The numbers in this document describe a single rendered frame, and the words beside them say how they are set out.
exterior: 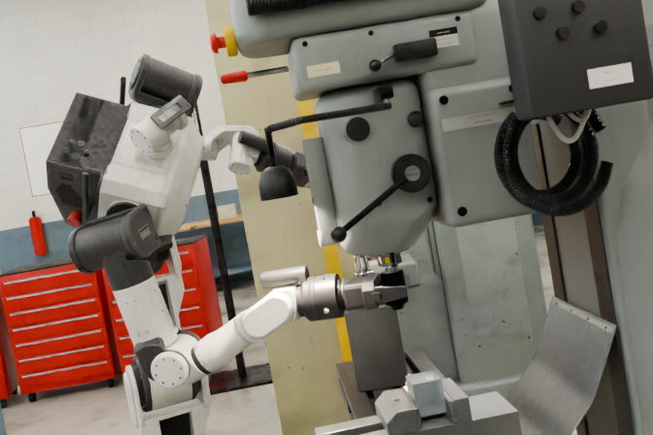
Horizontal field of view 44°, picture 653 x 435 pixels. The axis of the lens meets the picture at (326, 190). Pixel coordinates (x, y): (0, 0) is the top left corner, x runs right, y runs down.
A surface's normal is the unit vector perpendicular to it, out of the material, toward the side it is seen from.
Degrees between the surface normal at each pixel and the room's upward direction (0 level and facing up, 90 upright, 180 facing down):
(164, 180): 58
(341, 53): 90
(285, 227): 90
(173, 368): 97
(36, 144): 90
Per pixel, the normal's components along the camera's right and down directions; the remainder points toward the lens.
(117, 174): 0.24, -0.54
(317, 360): 0.08, 0.04
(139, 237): 0.93, -0.28
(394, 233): 0.15, 0.49
